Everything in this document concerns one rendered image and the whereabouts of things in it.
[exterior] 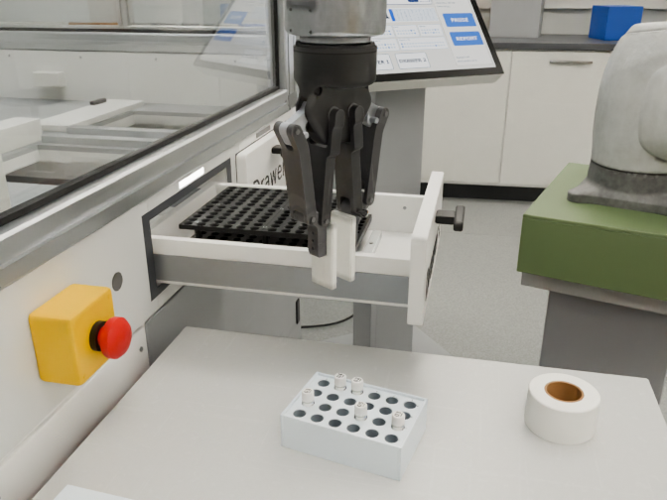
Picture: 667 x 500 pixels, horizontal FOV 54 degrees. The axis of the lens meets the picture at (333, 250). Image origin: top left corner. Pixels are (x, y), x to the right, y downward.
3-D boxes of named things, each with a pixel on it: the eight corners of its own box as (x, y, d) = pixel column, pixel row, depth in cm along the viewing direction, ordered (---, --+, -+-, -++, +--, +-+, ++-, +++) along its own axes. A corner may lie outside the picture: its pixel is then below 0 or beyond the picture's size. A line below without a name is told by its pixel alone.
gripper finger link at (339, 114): (346, 109, 59) (335, 109, 58) (334, 228, 62) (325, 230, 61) (317, 103, 61) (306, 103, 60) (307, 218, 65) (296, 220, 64)
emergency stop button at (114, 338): (137, 346, 64) (133, 310, 63) (116, 368, 60) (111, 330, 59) (109, 343, 65) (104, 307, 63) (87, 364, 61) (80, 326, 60)
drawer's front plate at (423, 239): (439, 239, 101) (444, 171, 97) (422, 328, 75) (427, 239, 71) (428, 238, 102) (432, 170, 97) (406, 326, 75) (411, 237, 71)
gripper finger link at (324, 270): (337, 222, 63) (332, 224, 62) (336, 288, 65) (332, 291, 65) (316, 215, 65) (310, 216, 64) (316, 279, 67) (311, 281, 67)
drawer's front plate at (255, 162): (295, 174, 136) (294, 121, 132) (249, 219, 110) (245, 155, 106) (287, 174, 137) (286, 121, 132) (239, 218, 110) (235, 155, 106)
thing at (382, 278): (427, 233, 100) (430, 194, 97) (408, 309, 76) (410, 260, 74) (184, 214, 108) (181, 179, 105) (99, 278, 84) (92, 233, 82)
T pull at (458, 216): (465, 214, 88) (465, 204, 87) (462, 233, 81) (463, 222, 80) (437, 212, 89) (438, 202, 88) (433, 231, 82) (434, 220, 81)
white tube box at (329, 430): (426, 429, 67) (428, 398, 66) (400, 481, 60) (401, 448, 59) (317, 400, 72) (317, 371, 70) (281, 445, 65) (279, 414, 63)
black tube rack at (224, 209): (371, 236, 97) (372, 194, 95) (347, 286, 81) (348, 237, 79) (230, 225, 102) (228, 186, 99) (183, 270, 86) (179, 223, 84)
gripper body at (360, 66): (337, 33, 63) (336, 128, 67) (271, 38, 57) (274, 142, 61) (398, 39, 58) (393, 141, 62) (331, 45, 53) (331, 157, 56)
